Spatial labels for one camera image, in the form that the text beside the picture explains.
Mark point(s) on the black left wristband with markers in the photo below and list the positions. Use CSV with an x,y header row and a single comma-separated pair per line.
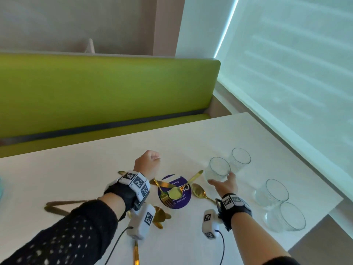
x,y
124,193

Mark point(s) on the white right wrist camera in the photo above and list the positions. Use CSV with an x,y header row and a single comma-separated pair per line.
x,y
211,223

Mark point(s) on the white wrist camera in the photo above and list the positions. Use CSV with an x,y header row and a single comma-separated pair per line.
x,y
142,222
211,223

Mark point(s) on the white window blind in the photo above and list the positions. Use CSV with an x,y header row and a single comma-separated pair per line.
x,y
289,66

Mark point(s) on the round purple sticker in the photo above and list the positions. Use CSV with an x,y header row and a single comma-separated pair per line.
x,y
179,204

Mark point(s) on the pile of gold cutlery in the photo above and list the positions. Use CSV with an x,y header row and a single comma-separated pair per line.
x,y
162,184
56,211

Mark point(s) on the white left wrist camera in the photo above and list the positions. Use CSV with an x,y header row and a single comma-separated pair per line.
x,y
142,222

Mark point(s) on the person's left forearm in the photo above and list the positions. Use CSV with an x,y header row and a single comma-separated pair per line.
x,y
69,234

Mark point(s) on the person's right forearm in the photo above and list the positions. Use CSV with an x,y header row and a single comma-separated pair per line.
x,y
256,240

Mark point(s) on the black wristband with markers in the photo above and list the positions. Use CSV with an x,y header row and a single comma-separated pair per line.
x,y
124,193
234,211

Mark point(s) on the person's right hand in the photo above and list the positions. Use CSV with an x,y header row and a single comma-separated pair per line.
x,y
227,187

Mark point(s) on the green padded bench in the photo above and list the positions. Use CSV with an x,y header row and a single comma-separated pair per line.
x,y
96,93

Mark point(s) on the black right wristband with markers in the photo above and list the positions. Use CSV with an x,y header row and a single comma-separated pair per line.
x,y
234,211

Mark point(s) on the white chair back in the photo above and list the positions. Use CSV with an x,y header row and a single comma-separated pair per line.
x,y
90,48

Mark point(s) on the person's left hand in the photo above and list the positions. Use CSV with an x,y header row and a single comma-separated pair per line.
x,y
146,162

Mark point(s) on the clear drinking glass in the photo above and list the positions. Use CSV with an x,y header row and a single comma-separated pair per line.
x,y
241,160
271,194
286,218
218,168

